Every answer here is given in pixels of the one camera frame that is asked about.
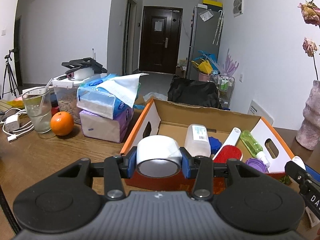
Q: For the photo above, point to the purple ribbed lid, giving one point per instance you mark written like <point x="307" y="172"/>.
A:
<point x="255" y="163"/>

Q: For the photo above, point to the white paper notice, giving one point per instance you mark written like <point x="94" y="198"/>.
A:
<point x="157" y="26"/>

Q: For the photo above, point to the pink textured vase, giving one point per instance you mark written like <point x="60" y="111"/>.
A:
<point x="310" y="120"/>

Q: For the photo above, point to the purple tissue pack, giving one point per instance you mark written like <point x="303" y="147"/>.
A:
<point x="100" y="127"/>

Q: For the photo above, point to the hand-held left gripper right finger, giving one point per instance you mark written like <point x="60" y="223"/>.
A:
<point x="186" y="163"/>

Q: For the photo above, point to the orange white cardboard box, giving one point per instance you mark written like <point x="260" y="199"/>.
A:
<point x="172" y="131"/>

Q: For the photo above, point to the black camera tripod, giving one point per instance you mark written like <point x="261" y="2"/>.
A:
<point x="7" y="65"/>

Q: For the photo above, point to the orange fruit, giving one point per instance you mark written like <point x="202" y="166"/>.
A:
<point x="62" y="123"/>

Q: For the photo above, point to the black folding stand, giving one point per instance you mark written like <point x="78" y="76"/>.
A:
<point x="85" y="63"/>

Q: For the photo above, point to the red jar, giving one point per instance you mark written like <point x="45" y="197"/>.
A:
<point x="55" y="110"/>

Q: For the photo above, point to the pink bin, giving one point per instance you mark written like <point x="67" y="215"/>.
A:
<point x="205" y="77"/>

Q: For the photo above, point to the yellow packet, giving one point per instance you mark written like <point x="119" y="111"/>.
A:
<point x="17" y="103"/>

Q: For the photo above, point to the dark brown entrance door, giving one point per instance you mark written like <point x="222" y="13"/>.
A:
<point x="160" y="52"/>

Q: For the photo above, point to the clear plastic bag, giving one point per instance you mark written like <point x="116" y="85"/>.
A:
<point x="206" y="16"/>

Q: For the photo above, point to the yellow blue box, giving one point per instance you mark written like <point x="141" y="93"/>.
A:
<point x="212" y="3"/>

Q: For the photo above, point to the blue plastic packet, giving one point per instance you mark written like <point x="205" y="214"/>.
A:
<point x="138" y="106"/>

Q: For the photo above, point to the clear pet food container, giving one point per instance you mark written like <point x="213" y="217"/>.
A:
<point x="66" y="102"/>

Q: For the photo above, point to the white wall socket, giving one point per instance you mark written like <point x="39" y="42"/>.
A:
<point x="241" y="77"/>

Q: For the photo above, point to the white red lint brush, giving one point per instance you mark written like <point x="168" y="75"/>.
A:
<point x="228" y="152"/>

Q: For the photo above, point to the clear drinking glass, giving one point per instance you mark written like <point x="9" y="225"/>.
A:
<point x="40" y="123"/>

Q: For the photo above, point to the white cylinder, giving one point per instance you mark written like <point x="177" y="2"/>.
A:
<point x="83" y="74"/>

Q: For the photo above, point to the blue tissue pack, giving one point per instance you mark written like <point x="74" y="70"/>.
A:
<point x="100" y="100"/>

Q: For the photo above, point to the white flat box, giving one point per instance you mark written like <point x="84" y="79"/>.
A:
<point x="32" y="90"/>

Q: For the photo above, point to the white plastic bag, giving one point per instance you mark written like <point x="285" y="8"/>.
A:
<point x="155" y="97"/>

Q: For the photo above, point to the grey refrigerator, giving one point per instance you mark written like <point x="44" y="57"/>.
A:
<point x="202" y="37"/>

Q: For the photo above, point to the dried pink rose bouquet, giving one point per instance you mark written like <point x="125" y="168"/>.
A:
<point x="311" y="12"/>

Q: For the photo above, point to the white folded umbrella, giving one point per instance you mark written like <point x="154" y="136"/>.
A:
<point x="218" y="30"/>

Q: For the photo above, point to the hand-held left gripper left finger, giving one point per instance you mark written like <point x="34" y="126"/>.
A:
<point x="130" y="165"/>

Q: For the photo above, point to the blue ribbed lid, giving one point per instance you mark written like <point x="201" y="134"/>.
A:
<point x="215" y="145"/>

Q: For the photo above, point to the yellow bag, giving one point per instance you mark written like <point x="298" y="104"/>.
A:
<point x="203" y="67"/>

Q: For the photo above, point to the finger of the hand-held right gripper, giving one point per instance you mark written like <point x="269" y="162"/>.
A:
<point x="293" y="171"/>
<point x="313" y="173"/>

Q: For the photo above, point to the green liquid bottle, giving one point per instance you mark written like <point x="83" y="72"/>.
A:
<point x="251" y="142"/>

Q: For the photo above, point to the purple paper decoration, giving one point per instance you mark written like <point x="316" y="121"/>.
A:
<point x="230" y="65"/>

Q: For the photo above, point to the blue plastic frame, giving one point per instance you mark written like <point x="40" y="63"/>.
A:
<point x="207" y="55"/>

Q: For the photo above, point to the brown cardboard carton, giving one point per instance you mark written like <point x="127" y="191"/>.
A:
<point x="181" y="68"/>

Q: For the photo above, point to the clear plastic bottle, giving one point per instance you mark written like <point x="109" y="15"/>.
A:
<point x="197" y="143"/>

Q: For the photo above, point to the metal trolley cart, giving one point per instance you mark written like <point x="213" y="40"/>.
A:
<point x="225" y="82"/>

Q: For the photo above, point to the clear drinking straw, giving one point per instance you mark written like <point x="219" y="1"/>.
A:
<point x="46" y="92"/>

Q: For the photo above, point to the white tape roll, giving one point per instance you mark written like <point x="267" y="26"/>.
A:
<point x="157" y="147"/>

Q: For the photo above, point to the white power adapter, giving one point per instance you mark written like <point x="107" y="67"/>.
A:
<point x="12" y="123"/>

